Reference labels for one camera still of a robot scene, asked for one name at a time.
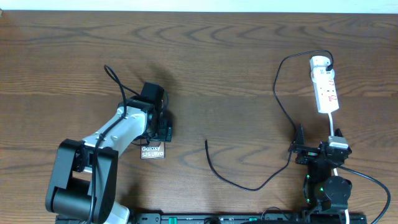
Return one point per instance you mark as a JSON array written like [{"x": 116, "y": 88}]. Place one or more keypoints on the white power strip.
[{"x": 325, "y": 90}]

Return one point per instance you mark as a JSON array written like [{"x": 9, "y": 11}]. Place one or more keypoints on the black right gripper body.
[{"x": 308, "y": 156}]

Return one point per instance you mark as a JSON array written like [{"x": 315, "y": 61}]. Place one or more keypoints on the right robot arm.
[{"x": 326, "y": 192}]

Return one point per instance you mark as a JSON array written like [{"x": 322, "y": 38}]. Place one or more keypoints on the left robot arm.
[{"x": 83, "y": 181}]

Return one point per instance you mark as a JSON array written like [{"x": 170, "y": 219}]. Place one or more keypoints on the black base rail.
[{"x": 271, "y": 217}]

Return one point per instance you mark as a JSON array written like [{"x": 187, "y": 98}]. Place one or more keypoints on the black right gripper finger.
[
  {"x": 338, "y": 133},
  {"x": 298, "y": 143}
]

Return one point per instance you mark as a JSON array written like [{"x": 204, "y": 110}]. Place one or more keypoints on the white charger plug adapter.
[{"x": 319, "y": 61}]

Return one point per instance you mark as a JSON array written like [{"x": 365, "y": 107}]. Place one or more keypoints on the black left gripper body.
[{"x": 165, "y": 131}]

